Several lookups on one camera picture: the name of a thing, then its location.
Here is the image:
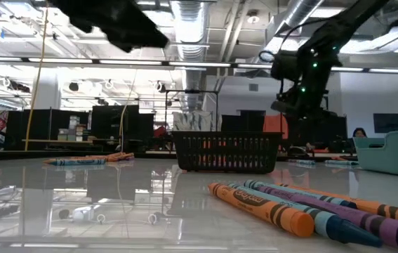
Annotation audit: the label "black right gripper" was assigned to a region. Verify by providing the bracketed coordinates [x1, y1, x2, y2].
[270, 82, 329, 152]

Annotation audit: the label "orange fabric panel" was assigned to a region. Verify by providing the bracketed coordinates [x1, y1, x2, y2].
[263, 114, 290, 140]

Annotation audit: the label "black partition screen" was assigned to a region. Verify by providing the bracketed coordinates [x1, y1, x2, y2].
[7, 108, 91, 151]
[220, 109, 266, 133]
[91, 104, 154, 153]
[324, 115, 348, 153]

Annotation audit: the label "black plastic basket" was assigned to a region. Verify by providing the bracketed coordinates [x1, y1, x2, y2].
[172, 131, 283, 175]

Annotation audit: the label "LED strip light bar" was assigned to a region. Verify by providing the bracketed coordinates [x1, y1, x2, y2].
[0, 56, 398, 74]

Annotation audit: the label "teal plastic bin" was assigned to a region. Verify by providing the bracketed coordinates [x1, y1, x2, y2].
[352, 130, 398, 178]

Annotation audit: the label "clear plastic wrapped bundle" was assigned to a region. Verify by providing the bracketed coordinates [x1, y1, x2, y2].
[172, 110, 218, 132]

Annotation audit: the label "stacked storage boxes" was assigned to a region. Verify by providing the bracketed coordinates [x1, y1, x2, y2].
[57, 115, 88, 142]

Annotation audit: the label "wooden workbench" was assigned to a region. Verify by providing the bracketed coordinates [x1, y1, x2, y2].
[21, 138, 96, 145]

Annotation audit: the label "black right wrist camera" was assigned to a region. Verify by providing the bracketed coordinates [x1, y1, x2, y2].
[270, 50, 303, 82]

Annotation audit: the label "silver ventilation duct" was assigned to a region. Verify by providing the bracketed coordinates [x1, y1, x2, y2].
[254, 0, 326, 71]
[168, 0, 217, 110]

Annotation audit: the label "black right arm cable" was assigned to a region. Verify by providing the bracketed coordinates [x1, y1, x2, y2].
[258, 19, 326, 65]

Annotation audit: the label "thin yellow cable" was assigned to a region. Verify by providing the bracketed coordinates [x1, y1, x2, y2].
[119, 68, 138, 153]

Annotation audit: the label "black aluminium table frame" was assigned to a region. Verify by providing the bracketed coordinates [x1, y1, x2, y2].
[0, 149, 359, 162]

